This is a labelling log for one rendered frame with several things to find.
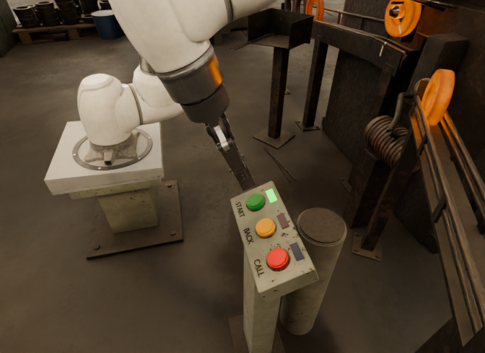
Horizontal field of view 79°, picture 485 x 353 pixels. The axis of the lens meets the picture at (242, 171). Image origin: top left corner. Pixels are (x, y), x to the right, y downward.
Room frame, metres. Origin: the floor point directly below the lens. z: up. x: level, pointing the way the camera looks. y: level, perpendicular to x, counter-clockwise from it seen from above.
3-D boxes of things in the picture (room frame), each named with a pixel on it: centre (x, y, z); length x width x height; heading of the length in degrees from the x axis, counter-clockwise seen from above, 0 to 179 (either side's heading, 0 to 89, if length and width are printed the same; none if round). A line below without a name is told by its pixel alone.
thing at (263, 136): (1.63, -0.19, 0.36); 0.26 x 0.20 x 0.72; 49
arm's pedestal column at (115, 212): (0.94, 0.50, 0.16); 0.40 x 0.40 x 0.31; 14
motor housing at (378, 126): (0.87, -0.54, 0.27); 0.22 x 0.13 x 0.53; 14
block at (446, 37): (1.00, -0.67, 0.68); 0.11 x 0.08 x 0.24; 104
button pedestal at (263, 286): (0.38, -0.05, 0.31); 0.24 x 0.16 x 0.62; 14
